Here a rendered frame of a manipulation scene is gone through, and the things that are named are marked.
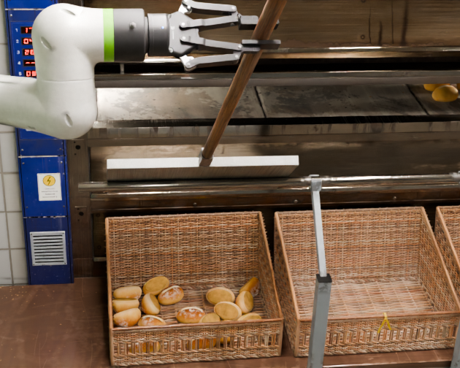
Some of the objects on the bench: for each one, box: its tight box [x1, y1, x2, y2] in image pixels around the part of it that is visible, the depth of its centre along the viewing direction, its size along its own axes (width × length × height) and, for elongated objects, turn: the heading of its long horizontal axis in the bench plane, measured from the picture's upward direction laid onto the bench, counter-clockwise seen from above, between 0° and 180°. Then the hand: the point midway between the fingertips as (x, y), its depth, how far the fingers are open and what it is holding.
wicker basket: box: [274, 206, 460, 357], centre depth 315 cm, size 49×56×28 cm
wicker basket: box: [104, 210, 285, 367], centre depth 308 cm, size 49×56×28 cm
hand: (259, 34), depth 164 cm, fingers closed on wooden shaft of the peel, 3 cm apart
